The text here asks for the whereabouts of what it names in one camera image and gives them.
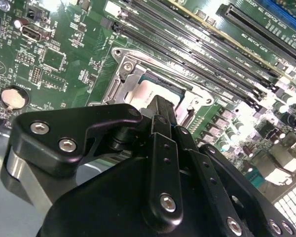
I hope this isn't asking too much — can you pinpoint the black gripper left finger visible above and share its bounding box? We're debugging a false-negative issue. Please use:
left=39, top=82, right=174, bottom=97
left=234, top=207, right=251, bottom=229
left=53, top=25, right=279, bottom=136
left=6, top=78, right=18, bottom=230
left=0, top=95, right=184, bottom=233

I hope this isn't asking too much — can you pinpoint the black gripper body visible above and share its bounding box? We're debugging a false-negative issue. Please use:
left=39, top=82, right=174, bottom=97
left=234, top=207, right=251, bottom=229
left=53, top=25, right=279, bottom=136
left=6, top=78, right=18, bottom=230
left=37, top=157, right=227, bottom=237

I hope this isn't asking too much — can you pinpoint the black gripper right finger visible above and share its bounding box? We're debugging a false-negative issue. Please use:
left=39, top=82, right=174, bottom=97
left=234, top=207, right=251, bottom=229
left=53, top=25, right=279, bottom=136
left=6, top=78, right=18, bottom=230
left=165, top=98, right=296, bottom=237

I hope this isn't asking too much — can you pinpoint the metal socket cover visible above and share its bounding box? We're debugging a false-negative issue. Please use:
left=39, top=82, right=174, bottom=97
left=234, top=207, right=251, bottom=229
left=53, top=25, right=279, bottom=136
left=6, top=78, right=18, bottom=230
left=122, top=65, right=185, bottom=111

